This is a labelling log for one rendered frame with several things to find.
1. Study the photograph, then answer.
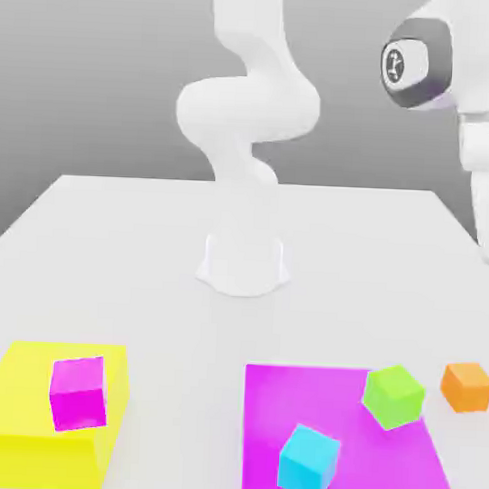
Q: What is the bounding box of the small magenta cube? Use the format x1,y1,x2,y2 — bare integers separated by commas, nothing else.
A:
46,353,112,435

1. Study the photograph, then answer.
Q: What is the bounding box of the large magenta box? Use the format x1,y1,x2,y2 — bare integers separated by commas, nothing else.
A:
239,363,466,489

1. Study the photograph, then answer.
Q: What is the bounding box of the small green cube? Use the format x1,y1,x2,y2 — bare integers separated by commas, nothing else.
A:
360,362,428,434

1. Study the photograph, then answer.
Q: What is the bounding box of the small cyan cube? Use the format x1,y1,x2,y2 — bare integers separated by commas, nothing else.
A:
276,421,343,489

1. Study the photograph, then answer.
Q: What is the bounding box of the small orange cube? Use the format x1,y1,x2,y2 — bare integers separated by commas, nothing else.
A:
438,360,489,415

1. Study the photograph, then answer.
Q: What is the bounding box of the large yellow box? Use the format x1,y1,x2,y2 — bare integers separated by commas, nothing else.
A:
0,339,133,489

